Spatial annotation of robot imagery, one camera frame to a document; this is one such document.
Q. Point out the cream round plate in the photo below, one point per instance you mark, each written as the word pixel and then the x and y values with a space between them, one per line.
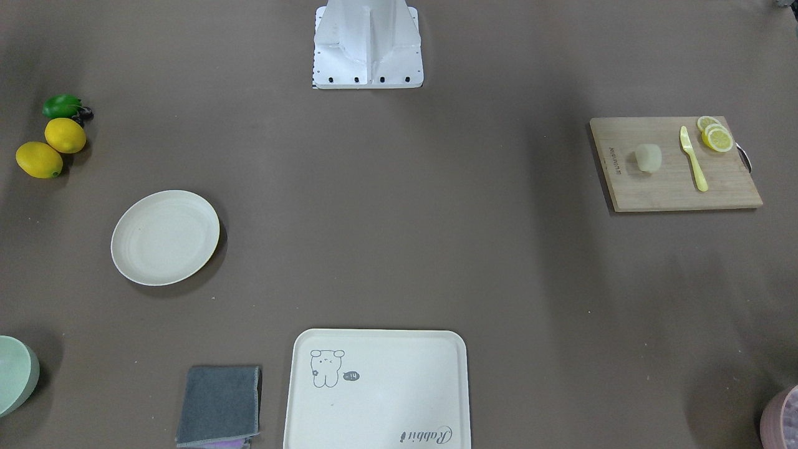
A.
pixel 165 238

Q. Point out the cream rectangular tray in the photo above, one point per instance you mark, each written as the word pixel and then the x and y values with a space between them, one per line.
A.
pixel 373 388

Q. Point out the grey folded cloth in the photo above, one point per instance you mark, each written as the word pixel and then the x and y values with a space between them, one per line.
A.
pixel 220 403

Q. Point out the purple cloth under grey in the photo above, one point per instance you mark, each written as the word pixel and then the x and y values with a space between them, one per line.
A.
pixel 235 443

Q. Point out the wooden cutting board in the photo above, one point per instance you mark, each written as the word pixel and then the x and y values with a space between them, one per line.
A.
pixel 672 187

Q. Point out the yellow plastic knife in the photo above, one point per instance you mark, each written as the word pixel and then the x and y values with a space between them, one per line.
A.
pixel 686 145

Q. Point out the lemon slice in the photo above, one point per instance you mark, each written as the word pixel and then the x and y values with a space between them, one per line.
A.
pixel 714 134

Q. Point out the dark small fruit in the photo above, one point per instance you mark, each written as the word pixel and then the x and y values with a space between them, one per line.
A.
pixel 82 114

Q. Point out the yellow lemon upper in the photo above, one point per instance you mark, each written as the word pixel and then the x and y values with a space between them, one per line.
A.
pixel 65 135

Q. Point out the yellow lemon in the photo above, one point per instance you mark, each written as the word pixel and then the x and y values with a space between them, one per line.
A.
pixel 65 135
pixel 39 160

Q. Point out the green lime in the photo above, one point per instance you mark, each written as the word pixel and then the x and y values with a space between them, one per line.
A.
pixel 62 106

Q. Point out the yellow lemon lower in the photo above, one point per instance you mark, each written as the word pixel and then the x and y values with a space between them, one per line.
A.
pixel 39 160

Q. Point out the mint green bowl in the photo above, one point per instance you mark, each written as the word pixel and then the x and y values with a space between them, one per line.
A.
pixel 20 371

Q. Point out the pink bowl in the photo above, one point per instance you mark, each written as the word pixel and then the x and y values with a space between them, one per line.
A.
pixel 778 425

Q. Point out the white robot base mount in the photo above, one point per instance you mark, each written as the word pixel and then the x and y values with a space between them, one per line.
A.
pixel 367 45

